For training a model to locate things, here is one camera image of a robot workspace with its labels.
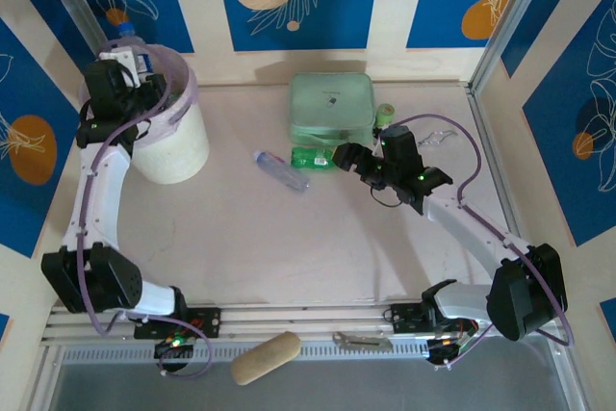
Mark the green plastic container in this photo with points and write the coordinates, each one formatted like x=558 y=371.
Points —
x=332 y=103

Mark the tan foam cylinder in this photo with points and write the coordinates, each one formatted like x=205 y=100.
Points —
x=264 y=358

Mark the clear plastic wrapper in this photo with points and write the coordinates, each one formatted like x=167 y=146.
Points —
x=439 y=137

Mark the aluminium extrusion rail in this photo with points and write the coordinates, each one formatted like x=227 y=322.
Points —
x=308 y=319

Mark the aluminium table side rail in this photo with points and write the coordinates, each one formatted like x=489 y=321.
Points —
x=481 y=108

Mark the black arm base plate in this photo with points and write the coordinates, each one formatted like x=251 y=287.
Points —
x=207 y=322
x=404 y=317

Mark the black controller board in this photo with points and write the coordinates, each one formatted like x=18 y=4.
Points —
x=173 y=346
x=443 y=351

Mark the white trash bin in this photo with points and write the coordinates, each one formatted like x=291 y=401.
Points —
x=185 y=88

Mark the flat metal bracket tool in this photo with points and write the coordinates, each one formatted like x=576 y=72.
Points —
x=361 y=341

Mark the clear bottle with purple label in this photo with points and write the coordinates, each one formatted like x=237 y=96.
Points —
x=281 y=171

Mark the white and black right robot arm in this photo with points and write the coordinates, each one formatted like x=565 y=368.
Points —
x=467 y=230

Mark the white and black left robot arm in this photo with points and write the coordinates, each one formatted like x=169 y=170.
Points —
x=101 y=194

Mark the small green cup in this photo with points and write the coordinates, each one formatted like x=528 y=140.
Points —
x=385 y=115

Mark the green bottle with printed label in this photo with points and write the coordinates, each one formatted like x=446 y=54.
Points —
x=313 y=158

